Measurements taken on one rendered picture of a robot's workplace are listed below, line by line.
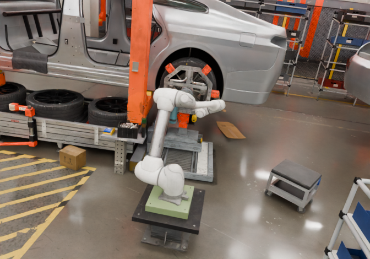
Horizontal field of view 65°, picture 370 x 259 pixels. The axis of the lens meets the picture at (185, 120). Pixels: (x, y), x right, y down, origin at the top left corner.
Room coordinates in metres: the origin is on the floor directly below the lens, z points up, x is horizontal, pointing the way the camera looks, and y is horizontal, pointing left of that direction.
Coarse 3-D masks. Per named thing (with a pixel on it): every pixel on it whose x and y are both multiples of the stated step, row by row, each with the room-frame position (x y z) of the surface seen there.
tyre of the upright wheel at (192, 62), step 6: (180, 60) 3.31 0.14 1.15; (186, 60) 3.26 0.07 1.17; (192, 60) 3.27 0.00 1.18; (198, 60) 3.36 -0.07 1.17; (174, 66) 3.25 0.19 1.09; (192, 66) 3.25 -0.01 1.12; (198, 66) 3.24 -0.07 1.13; (204, 66) 3.25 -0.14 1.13; (210, 72) 3.25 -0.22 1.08; (162, 78) 3.26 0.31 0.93; (210, 78) 3.24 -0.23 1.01; (162, 84) 3.26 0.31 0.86; (192, 114) 3.25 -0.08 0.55
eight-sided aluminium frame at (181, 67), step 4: (176, 68) 3.21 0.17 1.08; (180, 68) 3.17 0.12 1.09; (184, 68) 3.17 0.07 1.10; (188, 68) 3.17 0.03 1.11; (192, 68) 3.16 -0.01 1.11; (196, 68) 3.16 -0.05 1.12; (200, 68) 3.19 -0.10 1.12; (172, 72) 3.17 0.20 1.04; (176, 72) 3.17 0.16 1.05; (200, 72) 3.16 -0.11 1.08; (168, 76) 3.17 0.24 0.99; (172, 76) 3.17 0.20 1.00; (204, 76) 3.16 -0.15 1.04; (164, 80) 3.17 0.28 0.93; (208, 80) 3.16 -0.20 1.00; (164, 84) 3.17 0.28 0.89; (208, 84) 3.16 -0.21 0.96; (212, 84) 3.16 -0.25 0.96; (208, 88) 3.16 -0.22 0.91; (208, 92) 3.16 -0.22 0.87; (208, 96) 3.16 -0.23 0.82; (208, 100) 3.15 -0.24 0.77; (180, 108) 3.21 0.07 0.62; (184, 112) 3.17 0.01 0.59; (188, 112) 3.16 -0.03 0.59; (192, 112) 3.16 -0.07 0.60
